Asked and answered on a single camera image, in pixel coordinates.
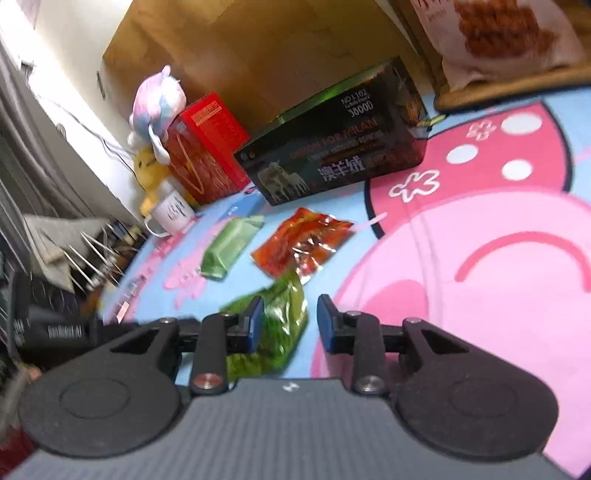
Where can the pale green snack packet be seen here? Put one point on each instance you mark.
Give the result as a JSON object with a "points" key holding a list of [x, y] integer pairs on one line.
{"points": [[225, 249]]}

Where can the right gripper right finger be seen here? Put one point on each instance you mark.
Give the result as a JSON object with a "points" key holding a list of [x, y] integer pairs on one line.
{"points": [[449, 394]]}

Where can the red spicy snack packet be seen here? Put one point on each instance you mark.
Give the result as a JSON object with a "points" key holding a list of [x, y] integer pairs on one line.
{"points": [[303, 243]]}

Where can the pastel unicorn plush toy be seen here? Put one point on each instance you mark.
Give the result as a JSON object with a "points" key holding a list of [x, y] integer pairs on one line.
{"points": [[158, 101]]}

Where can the red gift box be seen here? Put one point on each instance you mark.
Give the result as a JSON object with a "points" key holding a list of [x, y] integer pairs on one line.
{"points": [[202, 142]]}

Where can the wooden headboard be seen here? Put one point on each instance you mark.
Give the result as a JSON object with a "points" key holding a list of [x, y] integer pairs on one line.
{"points": [[261, 57]]}

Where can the Peppa Pig blue bedsheet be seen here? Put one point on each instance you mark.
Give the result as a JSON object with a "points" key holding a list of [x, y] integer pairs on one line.
{"points": [[489, 239]]}

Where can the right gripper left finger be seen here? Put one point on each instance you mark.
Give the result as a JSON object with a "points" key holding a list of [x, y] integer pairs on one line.
{"points": [[121, 396]]}

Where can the metal drying rack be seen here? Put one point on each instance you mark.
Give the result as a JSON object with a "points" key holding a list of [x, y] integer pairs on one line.
{"points": [[81, 255]]}

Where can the yellow duck plush toy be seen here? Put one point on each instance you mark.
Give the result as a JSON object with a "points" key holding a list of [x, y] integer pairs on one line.
{"points": [[155, 179]]}

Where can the black sheep wool box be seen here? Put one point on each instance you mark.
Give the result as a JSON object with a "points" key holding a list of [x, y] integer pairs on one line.
{"points": [[371, 124]]}

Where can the white enamel mug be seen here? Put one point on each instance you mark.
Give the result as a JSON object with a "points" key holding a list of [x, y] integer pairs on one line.
{"points": [[169, 216]]}

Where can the pink fried twist snack bag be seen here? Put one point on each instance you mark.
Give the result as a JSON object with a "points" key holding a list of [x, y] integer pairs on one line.
{"points": [[498, 40]]}

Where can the bright green snack bag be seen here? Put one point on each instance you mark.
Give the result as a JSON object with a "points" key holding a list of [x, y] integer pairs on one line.
{"points": [[285, 317]]}

